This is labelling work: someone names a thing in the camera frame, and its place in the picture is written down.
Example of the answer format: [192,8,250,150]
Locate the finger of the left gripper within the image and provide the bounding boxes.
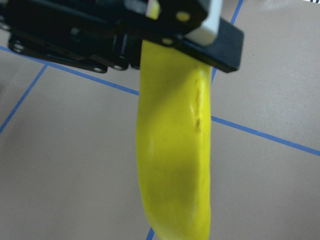
[0,0,244,73]

